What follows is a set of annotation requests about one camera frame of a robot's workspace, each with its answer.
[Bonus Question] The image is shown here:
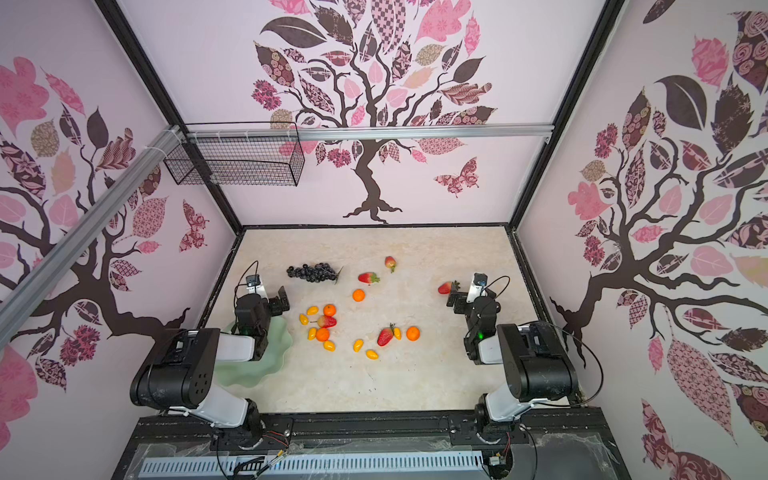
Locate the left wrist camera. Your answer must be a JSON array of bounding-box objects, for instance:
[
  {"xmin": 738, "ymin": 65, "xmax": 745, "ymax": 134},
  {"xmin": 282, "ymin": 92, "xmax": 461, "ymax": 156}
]
[{"xmin": 245, "ymin": 274, "xmax": 267, "ymax": 298}]

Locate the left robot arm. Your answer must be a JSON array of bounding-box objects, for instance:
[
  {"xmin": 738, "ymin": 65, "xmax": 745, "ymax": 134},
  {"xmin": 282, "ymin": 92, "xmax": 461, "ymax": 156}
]
[{"xmin": 130, "ymin": 284, "xmax": 290, "ymax": 448}]

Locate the orange bottom of cluster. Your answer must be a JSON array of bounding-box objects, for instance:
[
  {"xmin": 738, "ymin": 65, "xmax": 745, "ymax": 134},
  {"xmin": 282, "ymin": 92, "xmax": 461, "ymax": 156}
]
[{"xmin": 315, "ymin": 328, "xmax": 330, "ymax": 342}]

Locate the aluminium rail back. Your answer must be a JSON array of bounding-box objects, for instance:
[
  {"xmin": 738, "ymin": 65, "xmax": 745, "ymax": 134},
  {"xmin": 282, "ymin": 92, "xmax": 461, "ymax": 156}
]
[{"xmin": 186, "ymin": 123, "xmax": 554, "ymax": 141}]

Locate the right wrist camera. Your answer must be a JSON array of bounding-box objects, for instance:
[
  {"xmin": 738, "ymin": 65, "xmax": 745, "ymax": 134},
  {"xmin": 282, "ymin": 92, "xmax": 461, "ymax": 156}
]
[{"xmin": 466, "ymin": 273, "xmax": 488, "ymax": 303}]

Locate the black base frame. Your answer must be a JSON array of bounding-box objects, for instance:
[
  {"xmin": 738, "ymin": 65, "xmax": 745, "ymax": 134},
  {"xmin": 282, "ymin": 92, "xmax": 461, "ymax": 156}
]
[{"xmin": 114, "ymin": 407, "xmax": 629, "ymax": 479}]

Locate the aluminium rail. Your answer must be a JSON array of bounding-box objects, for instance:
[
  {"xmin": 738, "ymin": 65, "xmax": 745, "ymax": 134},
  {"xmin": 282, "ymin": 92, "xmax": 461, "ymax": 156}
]
[
  {"xmin": 186, "ymin": 123, "xmax": 554, "ymax": 141},
  {"xmin": 1, "ymin": 125, "xmax": 184, "ymax": 345}
]

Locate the white vented cable duct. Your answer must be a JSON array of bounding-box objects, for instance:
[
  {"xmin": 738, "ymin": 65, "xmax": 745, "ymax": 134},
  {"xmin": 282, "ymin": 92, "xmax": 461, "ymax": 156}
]
[{"xmin": 128, "ymin": 451, "xmax": 485, "ymax": 479}]

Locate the orange front right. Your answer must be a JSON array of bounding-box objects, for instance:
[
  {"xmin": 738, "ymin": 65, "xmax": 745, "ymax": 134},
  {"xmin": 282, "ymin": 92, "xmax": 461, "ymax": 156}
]
[{"xmin": 406, "ymin": 326, "xmax": 420, "ymax": 341}]

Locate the light green wavy fruit bowl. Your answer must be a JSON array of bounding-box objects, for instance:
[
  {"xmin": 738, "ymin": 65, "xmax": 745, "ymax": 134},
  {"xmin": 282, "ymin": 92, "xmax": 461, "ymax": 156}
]
[{"xmin": 214, "ymin": 316, "xmax": 293, "ymax": 388}]

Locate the dark fake grape bunch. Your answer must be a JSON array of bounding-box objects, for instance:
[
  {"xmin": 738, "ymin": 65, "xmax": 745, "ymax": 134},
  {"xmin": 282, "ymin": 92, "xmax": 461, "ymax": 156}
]
[{"xmin": 286, "ymin": 262, "xmax": 339, "ymax": 283}]

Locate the strawberry in fruit cluster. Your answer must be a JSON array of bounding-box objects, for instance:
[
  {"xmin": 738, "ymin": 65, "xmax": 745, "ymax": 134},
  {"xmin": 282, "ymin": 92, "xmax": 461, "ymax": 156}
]
[{"xmin": 317, "ymin": 315, "xmax": 337, "ymax": 329}]

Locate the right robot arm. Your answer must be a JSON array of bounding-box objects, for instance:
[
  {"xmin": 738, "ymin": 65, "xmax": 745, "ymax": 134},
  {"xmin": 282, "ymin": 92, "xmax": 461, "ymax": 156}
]
[{"xmin": 438, "ymin": 274, "xmax": 578, "ymax": 444}]

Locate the black wire basket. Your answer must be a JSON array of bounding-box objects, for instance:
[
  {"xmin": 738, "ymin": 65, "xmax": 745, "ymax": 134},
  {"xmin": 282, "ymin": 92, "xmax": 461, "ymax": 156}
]
[{"xmin": 164, "ymin": 120, "xmax": 305, "ymax": 187}]

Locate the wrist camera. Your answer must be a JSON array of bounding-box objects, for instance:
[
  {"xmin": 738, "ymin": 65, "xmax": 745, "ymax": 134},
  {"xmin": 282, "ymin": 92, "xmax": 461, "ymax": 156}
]
[
  {"xmin": 245, "ymin": 274, "xmax": 267, "ymax": 298},
  {"xmin": 466, "ymin": 273, "xmax": 488, "ymax": 303}
]

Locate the aluminium rail left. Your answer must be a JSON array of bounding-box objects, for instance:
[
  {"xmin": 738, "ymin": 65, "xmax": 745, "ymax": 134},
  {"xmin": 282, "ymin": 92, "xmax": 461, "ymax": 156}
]
[{"xmin": 1, "ymin": 125, "xmax": 184, "ymax": 345}]

